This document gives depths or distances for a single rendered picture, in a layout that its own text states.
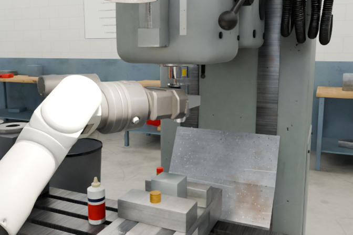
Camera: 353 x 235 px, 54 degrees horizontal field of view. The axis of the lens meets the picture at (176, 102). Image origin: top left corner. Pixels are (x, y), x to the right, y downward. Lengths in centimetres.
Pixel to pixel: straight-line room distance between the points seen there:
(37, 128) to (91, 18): 560
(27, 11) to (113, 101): 649
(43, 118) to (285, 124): 72
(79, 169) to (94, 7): 390
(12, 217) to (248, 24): 56
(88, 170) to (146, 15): 208
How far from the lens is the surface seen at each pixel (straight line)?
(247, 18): 76
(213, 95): 106
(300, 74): 101
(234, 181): 103
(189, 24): 58
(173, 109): 62
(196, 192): 76
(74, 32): 627
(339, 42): 484
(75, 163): 252
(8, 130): 100
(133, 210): 71
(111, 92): 56
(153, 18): 57
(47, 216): 94
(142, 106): 58
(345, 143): 440
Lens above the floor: 133
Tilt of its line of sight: 9 degrees down
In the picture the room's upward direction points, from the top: straight up
